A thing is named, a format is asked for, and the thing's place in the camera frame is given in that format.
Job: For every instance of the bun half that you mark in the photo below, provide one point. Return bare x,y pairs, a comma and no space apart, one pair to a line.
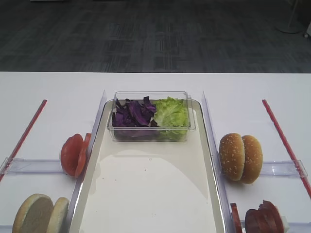
58,215
33,215

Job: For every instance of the green lettuce leaves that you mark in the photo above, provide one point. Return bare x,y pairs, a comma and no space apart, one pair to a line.
171,112

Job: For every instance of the thin tomato slice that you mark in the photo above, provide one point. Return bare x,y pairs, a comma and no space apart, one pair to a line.
82,155

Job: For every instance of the large tomato slice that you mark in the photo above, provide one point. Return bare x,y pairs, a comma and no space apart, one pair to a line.
70,152

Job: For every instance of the thin red meat slice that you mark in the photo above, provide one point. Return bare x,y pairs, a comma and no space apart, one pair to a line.
236,218

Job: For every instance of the dark meat patty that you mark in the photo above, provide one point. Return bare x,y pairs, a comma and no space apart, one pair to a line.
252,223

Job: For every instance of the clear plastic container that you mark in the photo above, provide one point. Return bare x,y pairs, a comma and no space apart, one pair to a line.
151,133

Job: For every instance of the purple cabbage leaves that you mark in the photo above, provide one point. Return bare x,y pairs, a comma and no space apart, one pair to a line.
134,114

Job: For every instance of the white metal tray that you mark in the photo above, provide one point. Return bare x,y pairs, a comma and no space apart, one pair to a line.
149,187

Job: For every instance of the sesame bun top left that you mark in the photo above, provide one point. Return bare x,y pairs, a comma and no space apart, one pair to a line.
232,156

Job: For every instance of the sesame bun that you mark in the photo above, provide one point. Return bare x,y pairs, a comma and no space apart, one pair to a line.
232,156
253,159

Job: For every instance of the sesame bun top right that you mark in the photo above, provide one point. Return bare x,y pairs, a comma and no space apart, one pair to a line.
253,159

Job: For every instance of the left red tape strip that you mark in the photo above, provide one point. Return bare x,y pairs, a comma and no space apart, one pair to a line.
23,138

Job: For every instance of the red tape strip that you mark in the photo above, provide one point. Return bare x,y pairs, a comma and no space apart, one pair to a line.
23,138
288,148

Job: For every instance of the right red tape strip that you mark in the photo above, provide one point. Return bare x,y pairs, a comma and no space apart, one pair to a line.
288,148

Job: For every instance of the right upper acrylic holder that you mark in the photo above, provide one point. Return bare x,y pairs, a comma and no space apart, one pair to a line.
290,169

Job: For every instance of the acrylic holder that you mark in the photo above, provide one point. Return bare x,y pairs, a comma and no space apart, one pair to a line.
294,227
290,169
14,166
5,228

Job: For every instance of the left upper acrylic holder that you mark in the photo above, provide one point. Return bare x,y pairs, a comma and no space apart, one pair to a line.
14,166

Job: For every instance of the reddish bacon patty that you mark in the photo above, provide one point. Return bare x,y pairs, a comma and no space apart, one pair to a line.
272,217

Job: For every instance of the white holder block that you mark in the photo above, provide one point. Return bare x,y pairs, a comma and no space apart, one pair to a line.
285,224

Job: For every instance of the right lower acrylic holder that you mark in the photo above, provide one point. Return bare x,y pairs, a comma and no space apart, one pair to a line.
294,227

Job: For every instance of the left lower acrylic holder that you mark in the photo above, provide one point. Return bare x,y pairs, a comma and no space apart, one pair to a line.
5,228

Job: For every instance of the right long acrylic rail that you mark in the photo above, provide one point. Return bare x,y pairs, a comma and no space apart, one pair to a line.
227,222

